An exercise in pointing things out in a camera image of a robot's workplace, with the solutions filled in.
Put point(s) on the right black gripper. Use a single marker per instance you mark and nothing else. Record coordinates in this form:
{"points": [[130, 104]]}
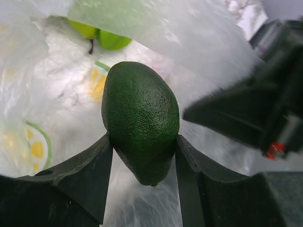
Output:
{"points": [[265, 110]]}

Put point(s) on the translucent white plastic bag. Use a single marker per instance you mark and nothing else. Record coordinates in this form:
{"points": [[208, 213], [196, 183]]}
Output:
{"points": [[51, 86]]}

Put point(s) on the green fake fruit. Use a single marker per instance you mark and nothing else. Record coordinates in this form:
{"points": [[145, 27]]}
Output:
{"points": [[107, 40]]}

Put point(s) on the dark green fake avocado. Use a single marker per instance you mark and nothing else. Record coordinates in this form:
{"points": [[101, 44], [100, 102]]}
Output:
{"points": [[141, 115]]}

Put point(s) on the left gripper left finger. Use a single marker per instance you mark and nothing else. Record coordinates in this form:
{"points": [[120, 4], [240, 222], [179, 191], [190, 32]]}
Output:
{"points": [[70, 194]]}

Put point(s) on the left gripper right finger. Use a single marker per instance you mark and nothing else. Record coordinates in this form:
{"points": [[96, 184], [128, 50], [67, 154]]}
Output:
{"points": [[212, 195]]}

